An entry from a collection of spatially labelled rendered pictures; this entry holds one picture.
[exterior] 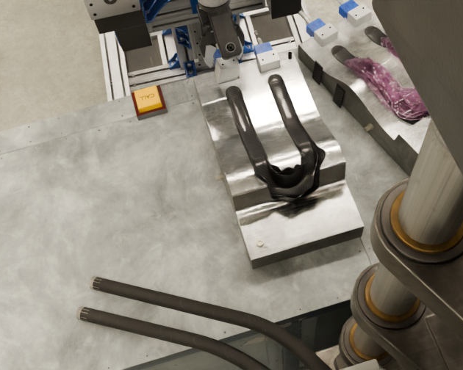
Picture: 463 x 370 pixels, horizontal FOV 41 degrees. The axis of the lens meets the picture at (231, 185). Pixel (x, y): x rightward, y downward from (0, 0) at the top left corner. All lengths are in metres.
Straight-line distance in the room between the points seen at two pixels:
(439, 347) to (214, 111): 0.85
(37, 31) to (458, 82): 2.82
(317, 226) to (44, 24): 2.03
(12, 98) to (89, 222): 1.44
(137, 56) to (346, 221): 1.41
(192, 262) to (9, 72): 1.76
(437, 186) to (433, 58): 0.19
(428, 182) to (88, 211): 1.11
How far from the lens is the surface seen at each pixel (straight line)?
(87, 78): 2.82
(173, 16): 1.94
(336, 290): 1.39
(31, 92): 2.86
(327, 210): 1.39
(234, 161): 1.38
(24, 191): 1.62
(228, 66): 1.52
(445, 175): 0.51
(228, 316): 1.26
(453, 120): 0.35
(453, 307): 0.63
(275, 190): 1.40
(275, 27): 2.56
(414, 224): 0.60
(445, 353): 0.87
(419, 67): 0.38
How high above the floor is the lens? 2.12
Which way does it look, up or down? 62 degrees down
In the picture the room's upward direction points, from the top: 11 degrees counter-clockwise
